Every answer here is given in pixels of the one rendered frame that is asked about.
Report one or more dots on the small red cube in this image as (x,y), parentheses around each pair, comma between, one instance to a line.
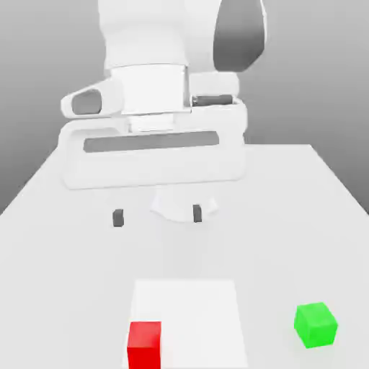
(143,346)

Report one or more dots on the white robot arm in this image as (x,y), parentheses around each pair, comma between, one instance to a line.
(144,37)

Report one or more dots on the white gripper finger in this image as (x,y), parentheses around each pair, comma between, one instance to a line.
(117,217)
(197,214)

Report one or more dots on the small green cube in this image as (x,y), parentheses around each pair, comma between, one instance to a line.
(315,325)

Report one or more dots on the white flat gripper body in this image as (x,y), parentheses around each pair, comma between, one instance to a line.
(150,167)

